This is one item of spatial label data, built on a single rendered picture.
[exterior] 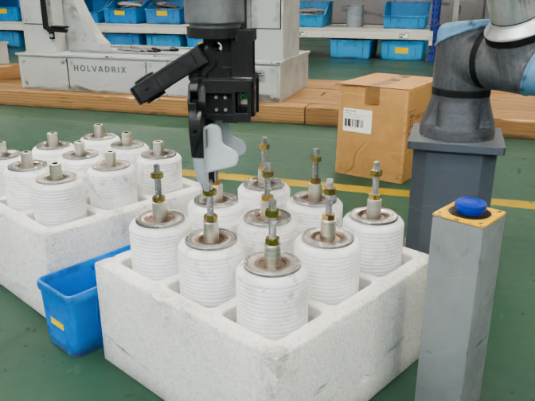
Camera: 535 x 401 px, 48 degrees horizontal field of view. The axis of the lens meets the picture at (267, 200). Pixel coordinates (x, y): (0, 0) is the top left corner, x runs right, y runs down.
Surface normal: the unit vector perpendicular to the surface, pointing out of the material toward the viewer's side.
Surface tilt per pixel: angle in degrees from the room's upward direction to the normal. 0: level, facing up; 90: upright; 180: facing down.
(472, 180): 90
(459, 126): 73
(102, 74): 90
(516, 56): 113
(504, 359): 0
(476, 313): 90
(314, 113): 90
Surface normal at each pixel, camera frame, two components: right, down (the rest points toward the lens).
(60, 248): 0.72, 0.23
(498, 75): -0.79, 0.53
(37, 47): -0.30, 0.32
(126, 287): -0.68, 0.25
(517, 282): 0.00, -0.94
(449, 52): -0.83, 0.16
